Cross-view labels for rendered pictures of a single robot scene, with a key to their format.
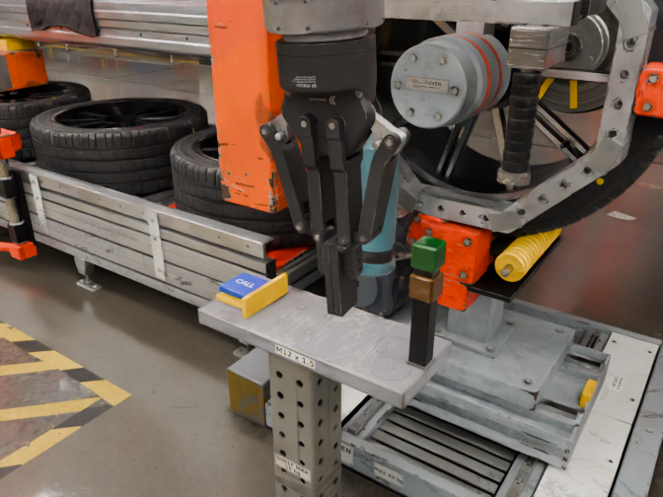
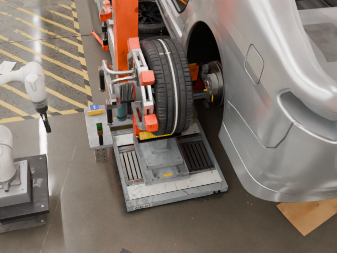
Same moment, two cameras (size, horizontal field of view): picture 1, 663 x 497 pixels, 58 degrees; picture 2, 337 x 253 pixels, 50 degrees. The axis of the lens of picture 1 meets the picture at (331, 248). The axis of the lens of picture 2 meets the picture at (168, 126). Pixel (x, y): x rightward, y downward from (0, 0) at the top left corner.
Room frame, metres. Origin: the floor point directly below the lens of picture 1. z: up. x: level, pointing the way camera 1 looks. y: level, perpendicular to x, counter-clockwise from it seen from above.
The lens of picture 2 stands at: (-0.31, -1.53, 2.53)
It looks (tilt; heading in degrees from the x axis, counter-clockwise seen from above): 47 degrees down; 36
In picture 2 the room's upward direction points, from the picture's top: 5 degrees clockwise
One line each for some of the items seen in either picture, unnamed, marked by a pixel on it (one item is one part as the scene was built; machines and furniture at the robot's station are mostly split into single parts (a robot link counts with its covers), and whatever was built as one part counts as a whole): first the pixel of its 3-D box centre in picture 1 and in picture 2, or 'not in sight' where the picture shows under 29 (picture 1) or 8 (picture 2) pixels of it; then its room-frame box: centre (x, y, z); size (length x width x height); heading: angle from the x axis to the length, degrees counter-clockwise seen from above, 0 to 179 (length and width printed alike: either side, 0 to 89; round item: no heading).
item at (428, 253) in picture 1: (428, 253); (99, 126); (0.78, -0.14, 0.64); 0.04 x 0.04 x 0.04; 55
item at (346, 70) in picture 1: (329, 96); (42, 110); (0.47, 0.00, 0.92); 0.08 x 0.07 x 0.09; 59
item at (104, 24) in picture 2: (10, 193); (104, 30); (1.99, 1.13, 0.30); 0.09 x 0.05 x 0.50; 55
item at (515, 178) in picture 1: (520, 125); (109, 115); (0.79, -0.25, 0.83); 0.04 x 0.04 x 0.16
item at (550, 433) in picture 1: (482, 368); (159, 154); (1.20, -0.37, 0.13); 0.50 x 0.36 x 0.10; 55
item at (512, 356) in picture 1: (477, 296); (159, 137); (1.22, -0.34, 0.32); 0.40 x 0.30 x 0.28; 55
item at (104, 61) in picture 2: not in sight; (118, 62); (1.03, -0.09, 1.03); 0.19 x 0.18 x 0.11; 145
